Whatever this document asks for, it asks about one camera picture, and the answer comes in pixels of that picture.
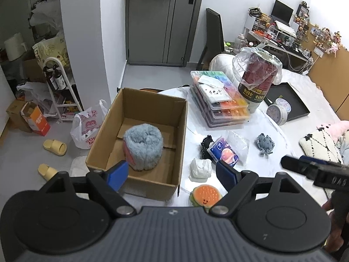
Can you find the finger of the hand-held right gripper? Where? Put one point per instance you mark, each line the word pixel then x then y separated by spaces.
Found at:
pixel 308 169

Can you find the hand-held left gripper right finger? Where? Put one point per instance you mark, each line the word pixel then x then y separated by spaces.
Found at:
pixel 225 174

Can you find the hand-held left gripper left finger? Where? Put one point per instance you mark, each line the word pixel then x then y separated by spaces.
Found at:
pixel 117 175

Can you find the blue tissue pack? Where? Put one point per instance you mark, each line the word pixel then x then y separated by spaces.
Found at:
pixel 222 150

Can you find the white cloth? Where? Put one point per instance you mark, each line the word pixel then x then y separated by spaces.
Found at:
pixel 200 169

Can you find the hamburger plush toy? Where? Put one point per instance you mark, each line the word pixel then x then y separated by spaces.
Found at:
pixel 204 195

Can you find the blue fluffy towel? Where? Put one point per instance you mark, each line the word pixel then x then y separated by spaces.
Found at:
pixel 143 144

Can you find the grey octopus plush toy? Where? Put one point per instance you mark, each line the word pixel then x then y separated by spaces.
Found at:
pixel 264 143

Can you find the person's right hand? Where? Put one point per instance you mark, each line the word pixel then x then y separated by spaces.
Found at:
pixel 334 240

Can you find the white black patterned cushion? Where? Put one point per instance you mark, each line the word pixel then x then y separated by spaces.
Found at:
pixel 320 144

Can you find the white fabric tote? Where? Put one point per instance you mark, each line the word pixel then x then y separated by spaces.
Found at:
pixel 79 166

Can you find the pink plush toy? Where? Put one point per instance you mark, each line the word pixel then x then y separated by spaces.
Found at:
pixel 336 128

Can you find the colourful plastic organizer box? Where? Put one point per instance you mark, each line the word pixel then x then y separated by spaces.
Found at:
pixel 237 101
pixel 231 112
pixel 229 122

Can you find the white plastic shopping bag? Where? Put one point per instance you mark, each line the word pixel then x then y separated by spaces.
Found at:
pixel 87 125

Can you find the round white tin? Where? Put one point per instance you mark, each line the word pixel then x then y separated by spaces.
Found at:
pixel 278 113

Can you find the black tray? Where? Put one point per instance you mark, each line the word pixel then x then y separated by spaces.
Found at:
pixel 295 102

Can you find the yellow slipper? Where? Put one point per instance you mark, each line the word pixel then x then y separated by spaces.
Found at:
pixel 54 147
pixel 47 172

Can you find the white card pack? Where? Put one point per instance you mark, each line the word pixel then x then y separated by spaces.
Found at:
pixel 215 92

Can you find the white metal rack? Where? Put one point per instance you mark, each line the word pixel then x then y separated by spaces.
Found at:
pixel 75 98

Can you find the white paper slip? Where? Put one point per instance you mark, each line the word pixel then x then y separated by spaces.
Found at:
pixel 207 80

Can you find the orange carton box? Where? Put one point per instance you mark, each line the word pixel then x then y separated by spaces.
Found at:
pixel 38 120

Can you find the red canister in plastic bag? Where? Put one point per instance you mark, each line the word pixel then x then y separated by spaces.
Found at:
pixel 256 79

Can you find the cork board with figurines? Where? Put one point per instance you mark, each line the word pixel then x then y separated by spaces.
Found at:
pixel 331 71

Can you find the dark bottle white label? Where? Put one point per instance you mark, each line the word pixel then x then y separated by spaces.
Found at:
pixel 61 80
pixel 54 82

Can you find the clear plastic floor bag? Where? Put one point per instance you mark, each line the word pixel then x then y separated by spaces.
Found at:
pixel 35 92

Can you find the small brown cardboard box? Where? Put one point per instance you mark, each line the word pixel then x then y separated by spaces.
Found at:
pixel 13 114

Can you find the white cabinet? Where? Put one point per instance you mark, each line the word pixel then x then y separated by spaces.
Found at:
pixel 5 106

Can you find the glass jar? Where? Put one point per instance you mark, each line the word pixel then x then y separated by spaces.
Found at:
pixel 240 42

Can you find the large brown storage box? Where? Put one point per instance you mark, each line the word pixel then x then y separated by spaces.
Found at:
pixel 31 69

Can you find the white desk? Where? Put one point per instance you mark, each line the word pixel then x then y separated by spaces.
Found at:
pixel 256 36

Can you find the yellow printed bag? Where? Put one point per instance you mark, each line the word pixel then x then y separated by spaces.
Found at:
pixel 51 49

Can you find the white keyboard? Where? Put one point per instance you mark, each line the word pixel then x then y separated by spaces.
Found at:
pixel 285 28

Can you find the grey door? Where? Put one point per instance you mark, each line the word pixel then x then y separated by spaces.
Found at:
pixel 152 27

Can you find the black laptop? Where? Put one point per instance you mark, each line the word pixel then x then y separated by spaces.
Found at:
pixel 282 11

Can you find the white round appliance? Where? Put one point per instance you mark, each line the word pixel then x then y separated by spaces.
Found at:
pixel 15 47

